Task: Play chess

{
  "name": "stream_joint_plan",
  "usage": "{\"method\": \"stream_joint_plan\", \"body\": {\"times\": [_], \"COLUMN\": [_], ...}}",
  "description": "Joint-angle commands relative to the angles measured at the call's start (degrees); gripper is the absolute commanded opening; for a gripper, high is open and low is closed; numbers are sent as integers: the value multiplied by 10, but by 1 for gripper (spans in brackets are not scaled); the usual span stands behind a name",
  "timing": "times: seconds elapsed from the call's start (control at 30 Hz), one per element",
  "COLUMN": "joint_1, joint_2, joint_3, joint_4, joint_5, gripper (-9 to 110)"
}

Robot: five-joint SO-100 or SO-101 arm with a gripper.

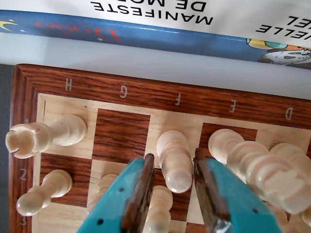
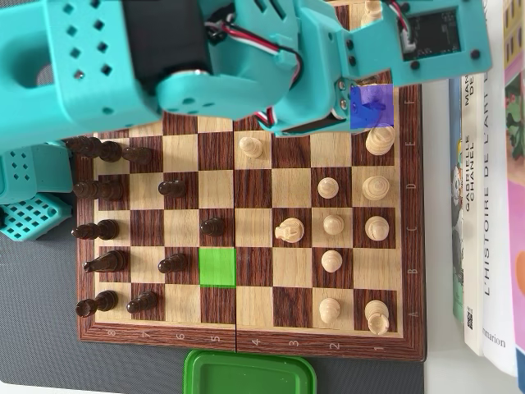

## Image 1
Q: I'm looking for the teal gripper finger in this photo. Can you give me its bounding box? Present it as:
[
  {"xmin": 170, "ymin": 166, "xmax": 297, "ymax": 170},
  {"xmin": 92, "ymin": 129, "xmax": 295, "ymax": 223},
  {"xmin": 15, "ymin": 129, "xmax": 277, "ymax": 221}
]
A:
[
  {"xmin": 193, "ymin": 148, "xmax": 284, "ymax": 233},
  {"xmin": 77, "ymin": 153, "xmax": 156, "ymax": 233}
]

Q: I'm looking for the white wooden bishop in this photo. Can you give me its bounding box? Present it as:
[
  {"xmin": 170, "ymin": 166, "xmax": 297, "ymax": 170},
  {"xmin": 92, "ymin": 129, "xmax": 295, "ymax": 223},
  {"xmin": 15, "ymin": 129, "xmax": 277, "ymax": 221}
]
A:
[{"xmin": 156, "ymin": 130, "xmax": 194, "ymax": 194}]

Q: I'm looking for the wooden chess board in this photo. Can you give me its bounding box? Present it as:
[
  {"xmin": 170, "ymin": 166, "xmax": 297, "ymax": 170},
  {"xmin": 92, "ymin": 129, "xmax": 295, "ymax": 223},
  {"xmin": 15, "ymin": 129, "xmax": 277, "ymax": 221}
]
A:
[{"xmin": 7, "ymin": 63, "xmax": 311, "ymax": 233}]

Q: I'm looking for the white wooden king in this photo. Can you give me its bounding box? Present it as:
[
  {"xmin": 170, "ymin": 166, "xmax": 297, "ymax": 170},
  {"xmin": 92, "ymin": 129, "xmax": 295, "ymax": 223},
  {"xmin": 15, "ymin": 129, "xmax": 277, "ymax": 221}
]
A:
[{"xmin": 207, "ymin": 128, "xmax": 311, "ymax": 215}]

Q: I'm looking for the white wooden queen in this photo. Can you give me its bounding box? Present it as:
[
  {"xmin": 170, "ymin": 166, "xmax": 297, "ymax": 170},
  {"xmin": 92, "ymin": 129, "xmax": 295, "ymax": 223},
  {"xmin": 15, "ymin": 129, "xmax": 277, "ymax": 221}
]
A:
[{"xmin": 268, "ymin": 142, "xmax": 311, "ymax": 168}]

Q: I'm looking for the white wooden rook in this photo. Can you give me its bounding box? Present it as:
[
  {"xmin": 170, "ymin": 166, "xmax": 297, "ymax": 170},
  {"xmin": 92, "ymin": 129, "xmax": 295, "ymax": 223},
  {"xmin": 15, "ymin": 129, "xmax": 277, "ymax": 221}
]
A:
[{"xmin": 5, "ymin": 114, "xmax": 87, "ymax": 160}]

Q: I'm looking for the blue Dodo panda book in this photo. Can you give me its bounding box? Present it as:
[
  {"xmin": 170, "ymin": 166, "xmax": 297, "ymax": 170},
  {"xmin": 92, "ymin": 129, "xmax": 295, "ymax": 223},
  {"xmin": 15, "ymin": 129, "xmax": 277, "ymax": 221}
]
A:
[{"xmin": 0, "ymin": 9, "xmax": 311, "ymax": 71}]

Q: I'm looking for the white Manifeste de Mode book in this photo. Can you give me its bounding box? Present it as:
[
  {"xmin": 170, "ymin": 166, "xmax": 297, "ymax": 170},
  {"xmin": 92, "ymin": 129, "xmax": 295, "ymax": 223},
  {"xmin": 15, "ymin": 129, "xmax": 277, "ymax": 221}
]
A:
[{"xmin": 0, "ymin": 0, "xmax": 311, "ymax": 49}]

